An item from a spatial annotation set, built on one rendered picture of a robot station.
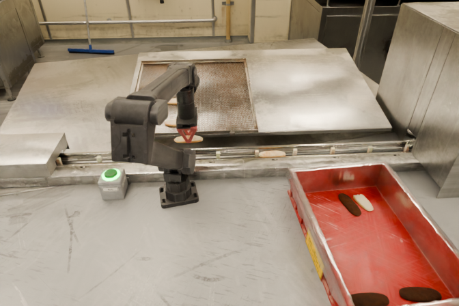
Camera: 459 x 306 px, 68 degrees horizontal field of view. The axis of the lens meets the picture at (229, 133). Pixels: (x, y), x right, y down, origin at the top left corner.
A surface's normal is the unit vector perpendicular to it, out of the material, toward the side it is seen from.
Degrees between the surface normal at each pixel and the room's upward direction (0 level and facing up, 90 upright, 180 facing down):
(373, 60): 90
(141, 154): 69
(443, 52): 90
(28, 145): 0
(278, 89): 10
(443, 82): 90
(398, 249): 0
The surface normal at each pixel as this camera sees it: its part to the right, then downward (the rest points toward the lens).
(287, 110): 0.01, -0.71
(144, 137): -0.13, 0.23
